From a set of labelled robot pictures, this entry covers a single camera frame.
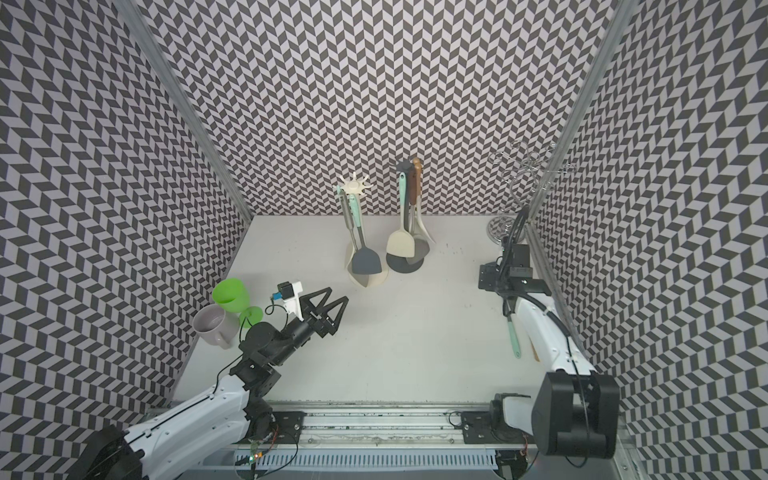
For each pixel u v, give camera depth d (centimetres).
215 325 82
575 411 39
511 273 63
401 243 93
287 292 64
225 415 51
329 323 64
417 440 71
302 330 64
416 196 81
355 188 72
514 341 86
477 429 71
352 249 87
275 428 70
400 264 103
